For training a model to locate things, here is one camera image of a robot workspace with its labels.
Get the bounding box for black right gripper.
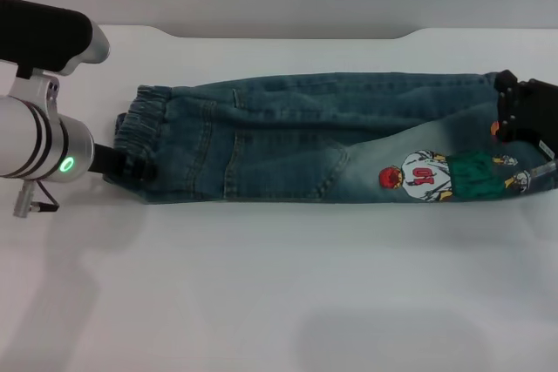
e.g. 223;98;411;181
493;69;558;160

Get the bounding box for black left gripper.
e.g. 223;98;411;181
89;143;158;182

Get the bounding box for blue denim shorts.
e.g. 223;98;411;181
102;70;558;206

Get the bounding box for left arm cable connector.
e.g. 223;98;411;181
12;179;60;219

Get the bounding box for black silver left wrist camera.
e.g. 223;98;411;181
0;0;111;82

